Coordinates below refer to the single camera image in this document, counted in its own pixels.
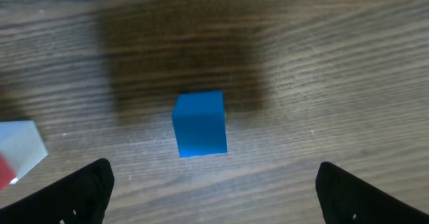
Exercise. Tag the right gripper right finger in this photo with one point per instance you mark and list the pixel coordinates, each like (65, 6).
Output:
(352, 200)

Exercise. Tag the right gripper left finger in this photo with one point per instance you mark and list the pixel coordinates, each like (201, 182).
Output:
(73, 197)

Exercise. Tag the blue cube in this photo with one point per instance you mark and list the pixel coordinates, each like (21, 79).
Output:
(201, 126)

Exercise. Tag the red cube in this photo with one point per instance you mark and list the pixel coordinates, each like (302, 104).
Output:
(5, 173)

